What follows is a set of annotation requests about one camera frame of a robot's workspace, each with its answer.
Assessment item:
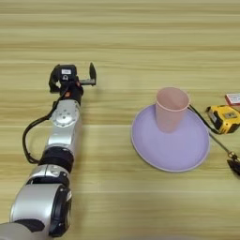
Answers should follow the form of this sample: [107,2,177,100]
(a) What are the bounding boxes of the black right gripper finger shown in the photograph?
[226,158,240,177]

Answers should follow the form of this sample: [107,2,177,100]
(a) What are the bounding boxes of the yellow tape measure with strap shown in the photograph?
[187,104,240,135]

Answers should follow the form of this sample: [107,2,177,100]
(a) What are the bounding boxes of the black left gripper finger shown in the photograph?
[88,62,98,86]
[48,65,62,95]

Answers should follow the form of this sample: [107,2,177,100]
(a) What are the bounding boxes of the small red white box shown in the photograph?
[224,92,240,108]

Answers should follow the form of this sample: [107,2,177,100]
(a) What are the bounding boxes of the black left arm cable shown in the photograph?
[22,89,69,165]

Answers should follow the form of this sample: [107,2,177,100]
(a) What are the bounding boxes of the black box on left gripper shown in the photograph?
[55,64,78,83]

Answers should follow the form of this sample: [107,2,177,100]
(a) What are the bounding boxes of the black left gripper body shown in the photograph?
[54,74,96,105]

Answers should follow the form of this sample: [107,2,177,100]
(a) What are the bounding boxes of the pink plastic cup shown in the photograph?
[155,86,190,134]

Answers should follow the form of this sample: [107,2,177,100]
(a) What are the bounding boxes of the purple plastic plate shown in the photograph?
[130,103,211,173]

